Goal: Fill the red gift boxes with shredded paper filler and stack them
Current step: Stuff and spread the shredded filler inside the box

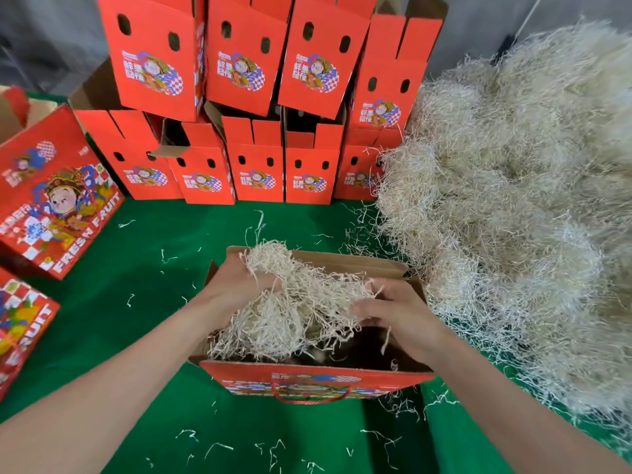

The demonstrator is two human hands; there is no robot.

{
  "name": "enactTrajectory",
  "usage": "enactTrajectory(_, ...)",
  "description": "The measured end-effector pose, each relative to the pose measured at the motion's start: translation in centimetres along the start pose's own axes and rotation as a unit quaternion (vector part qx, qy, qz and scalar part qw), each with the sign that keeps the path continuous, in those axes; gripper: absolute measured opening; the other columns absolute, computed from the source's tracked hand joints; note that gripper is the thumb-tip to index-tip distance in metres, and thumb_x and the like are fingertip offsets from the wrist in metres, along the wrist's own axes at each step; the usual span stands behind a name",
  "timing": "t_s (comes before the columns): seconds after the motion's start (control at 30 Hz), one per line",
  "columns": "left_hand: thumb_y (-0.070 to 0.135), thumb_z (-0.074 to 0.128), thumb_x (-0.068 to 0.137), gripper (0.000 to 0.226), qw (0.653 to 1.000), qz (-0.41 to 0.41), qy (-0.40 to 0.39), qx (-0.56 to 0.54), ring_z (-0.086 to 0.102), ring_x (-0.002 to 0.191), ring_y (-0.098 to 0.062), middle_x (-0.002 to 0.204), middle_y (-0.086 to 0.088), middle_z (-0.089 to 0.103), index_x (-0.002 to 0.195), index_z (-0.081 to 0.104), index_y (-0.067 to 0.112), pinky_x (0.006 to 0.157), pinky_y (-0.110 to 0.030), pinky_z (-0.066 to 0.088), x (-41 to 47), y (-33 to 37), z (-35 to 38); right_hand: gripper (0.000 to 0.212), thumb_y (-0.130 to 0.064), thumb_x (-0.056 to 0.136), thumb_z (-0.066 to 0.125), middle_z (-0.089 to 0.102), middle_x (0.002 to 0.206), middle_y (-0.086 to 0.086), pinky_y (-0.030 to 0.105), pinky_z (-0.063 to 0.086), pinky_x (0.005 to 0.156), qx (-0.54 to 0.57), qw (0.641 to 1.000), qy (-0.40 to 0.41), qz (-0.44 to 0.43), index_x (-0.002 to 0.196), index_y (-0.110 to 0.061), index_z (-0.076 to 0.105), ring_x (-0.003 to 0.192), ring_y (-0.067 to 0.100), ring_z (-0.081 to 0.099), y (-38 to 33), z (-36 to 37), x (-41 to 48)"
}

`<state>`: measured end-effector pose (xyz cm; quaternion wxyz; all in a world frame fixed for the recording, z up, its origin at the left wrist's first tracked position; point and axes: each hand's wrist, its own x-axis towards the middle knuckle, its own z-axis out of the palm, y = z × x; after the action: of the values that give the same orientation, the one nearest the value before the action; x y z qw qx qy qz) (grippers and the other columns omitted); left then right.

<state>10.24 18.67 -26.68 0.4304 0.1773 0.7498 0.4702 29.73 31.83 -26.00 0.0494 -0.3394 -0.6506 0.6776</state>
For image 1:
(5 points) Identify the person's right hand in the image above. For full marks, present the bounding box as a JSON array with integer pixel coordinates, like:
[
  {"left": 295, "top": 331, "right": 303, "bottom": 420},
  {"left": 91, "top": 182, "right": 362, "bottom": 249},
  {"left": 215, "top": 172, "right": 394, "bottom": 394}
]
[{"left": 350, "top": 277, "right": 452, "bottom": 367}]

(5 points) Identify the person's left hand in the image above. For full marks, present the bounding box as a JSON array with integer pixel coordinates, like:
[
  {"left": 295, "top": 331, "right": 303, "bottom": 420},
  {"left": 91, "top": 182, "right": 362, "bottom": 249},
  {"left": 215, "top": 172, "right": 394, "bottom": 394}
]
[{"left": 196, "top": 253, "right": 284, "bottom": 324}]

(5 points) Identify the small straw filler clump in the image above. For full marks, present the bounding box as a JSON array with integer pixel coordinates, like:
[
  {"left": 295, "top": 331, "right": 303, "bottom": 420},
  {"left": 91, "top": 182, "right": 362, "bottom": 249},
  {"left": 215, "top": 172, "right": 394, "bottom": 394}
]
[{"left": 205, "top": 236, "right": 386, "bottom": 364}]

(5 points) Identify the red cardboard box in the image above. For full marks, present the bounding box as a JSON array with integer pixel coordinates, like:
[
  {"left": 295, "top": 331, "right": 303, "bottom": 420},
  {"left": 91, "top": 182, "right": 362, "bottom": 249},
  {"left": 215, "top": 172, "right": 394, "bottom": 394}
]
[
  {"left": 188, "top": 246, "right": 436, "bottom": 406},
  {"left": 277, "top": 0, "right": 381, "bottom": 121},
  {"left": 283, "top": 108, "right": 348, "bottom": 206},
  {"left": 95, "top": 0, "right": 207, "bottom": 123},
  {"left": 348, "top": 0, "right": 450, "bottom": 150},
  {"left": 204, "top": 0, "right": 296, "bottom": 119},
  {"left": 221, "top": 111, "right": 286, "bottom": 204},
  {"left": 334, "top": 143, "right": 388, "bottom": 202},
  {"left": 151, "top": 103, "right": 237, "bottom": 206},
  {"left": 69, "top": 59, "right": 186, "bottom": 202}
]

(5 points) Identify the pile of wood wool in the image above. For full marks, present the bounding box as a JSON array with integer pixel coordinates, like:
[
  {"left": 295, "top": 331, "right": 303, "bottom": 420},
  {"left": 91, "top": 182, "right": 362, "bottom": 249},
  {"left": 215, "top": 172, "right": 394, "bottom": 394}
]
[{"left": 375, "top": 19, "right": 632, "bottom": 440}]

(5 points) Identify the group of red boxes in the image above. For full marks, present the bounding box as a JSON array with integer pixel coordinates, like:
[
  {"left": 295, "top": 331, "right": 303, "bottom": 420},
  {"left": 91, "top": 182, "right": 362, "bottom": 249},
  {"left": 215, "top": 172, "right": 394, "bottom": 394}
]
[{"left": 0, "top": 86, "right": 126, "bottom": 403}]

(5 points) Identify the person's right forearm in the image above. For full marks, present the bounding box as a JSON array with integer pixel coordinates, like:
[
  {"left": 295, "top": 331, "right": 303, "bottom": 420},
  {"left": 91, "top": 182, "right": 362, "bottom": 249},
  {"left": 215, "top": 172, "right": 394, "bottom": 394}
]
[{"left": 429, "top": 330, "right": 628, "bottom": 474}]

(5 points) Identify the person's left forearm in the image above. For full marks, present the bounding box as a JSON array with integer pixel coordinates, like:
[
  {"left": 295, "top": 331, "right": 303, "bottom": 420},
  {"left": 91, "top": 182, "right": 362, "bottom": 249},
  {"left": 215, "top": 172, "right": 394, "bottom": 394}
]
[{"left": 0, "top": 296, "right": 223, "bottom": 474}]

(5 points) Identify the white pole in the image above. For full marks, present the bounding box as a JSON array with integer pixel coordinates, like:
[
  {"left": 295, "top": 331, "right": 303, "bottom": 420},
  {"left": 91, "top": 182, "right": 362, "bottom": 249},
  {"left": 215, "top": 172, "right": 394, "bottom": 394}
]
[{"left": 513, "top": 0, "right": 546, "bottom": 38}]

